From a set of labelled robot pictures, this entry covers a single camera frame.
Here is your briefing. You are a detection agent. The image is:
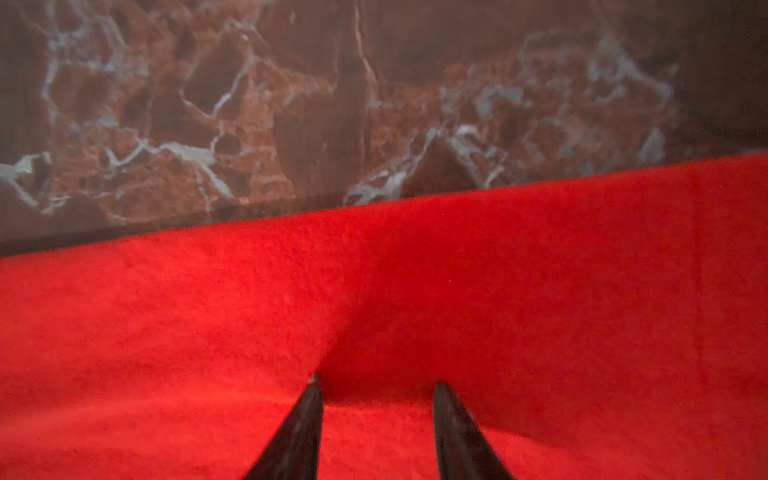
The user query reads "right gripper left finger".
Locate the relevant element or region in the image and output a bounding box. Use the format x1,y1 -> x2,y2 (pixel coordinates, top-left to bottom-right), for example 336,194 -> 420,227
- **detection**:
243,374 -> 324,480

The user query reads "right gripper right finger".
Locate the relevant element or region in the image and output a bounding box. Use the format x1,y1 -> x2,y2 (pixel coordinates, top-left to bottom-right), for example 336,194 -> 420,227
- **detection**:
432,383 -> 514,480

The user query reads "red t shirt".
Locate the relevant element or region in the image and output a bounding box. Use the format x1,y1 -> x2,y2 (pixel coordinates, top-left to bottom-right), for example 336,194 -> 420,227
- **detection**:
1,155 -> 767,479

